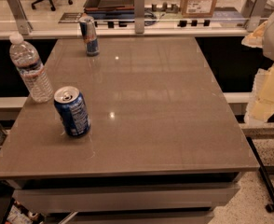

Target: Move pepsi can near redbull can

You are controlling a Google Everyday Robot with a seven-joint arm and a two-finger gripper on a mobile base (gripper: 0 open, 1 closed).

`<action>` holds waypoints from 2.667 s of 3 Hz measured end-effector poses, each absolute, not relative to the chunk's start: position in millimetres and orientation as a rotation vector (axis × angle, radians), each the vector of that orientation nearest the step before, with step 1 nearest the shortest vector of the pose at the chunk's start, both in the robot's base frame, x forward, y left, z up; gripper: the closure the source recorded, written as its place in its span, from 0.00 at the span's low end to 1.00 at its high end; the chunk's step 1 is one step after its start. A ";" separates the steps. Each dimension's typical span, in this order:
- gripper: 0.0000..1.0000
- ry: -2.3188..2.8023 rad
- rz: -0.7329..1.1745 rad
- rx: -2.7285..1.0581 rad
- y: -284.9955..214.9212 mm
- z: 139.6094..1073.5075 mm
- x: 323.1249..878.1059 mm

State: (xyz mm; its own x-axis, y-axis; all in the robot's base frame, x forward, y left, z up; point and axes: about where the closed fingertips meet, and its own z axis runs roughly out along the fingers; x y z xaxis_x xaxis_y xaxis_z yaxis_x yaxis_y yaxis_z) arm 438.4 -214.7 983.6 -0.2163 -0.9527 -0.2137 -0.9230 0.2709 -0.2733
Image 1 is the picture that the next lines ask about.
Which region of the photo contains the middle metal glass post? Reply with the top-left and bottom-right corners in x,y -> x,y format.
134,0 -> 144,34

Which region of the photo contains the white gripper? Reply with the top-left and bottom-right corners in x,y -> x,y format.
241,12 -> 274,125

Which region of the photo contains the black wheeled stand leg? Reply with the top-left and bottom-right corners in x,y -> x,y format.
247,137 -> 274,213

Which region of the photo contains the cardboard box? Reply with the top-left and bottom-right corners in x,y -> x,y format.
180,0 -> 217,18

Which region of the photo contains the right metal glass post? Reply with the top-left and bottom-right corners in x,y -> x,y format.
242,0 -> 267,32

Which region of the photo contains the redbull can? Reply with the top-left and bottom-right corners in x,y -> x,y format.
79,16 -> 100,56

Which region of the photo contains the clear plastic water bottle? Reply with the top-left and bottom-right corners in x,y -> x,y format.
9,32 -> 53,103

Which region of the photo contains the upper grey drawer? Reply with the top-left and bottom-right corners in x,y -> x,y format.
13,183 -> 240,213

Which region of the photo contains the metal glass post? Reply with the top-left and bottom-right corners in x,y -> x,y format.
242,0 -> 267,32
134,0 -> 144,34
7,0 -> 33,35

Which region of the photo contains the left metal glass post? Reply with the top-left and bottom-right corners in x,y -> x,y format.
7,0 -> 33,35

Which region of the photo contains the lower grey drawer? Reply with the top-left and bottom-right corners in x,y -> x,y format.
46,211 -> 214,224

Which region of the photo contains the blue pepsi can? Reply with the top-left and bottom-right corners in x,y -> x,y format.
54,86 -> 90,137

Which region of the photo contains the grey drawer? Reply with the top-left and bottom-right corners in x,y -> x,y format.
13,183 -> 240,213
46,211 -> 214,224

